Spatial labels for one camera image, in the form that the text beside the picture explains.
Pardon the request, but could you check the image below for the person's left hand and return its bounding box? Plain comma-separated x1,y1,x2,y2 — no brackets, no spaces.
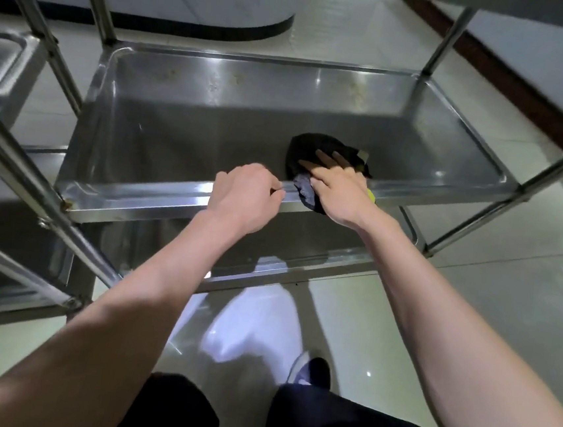
204,159,289,241

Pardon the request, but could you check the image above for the person's right hand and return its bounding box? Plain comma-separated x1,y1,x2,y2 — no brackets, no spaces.
292,146,382,233

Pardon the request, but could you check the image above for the grey and yellow cleaning cloth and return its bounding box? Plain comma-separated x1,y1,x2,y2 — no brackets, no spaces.
281,130,382,220

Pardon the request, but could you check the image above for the stainless steel trolley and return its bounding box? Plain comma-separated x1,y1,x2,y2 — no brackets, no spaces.
0,0,150,290
0,0,115,313

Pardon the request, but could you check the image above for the person's right forearm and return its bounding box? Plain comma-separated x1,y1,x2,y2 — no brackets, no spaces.
338,206,563,427

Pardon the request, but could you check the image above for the person's left forearm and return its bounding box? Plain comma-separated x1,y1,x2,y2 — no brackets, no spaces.
0,191,242,427

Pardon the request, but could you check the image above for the dark blue sneaker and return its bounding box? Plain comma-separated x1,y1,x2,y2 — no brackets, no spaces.
287,353,334,390

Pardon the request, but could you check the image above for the brown wall skirting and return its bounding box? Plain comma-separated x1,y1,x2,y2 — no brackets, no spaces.
385,0,563,182

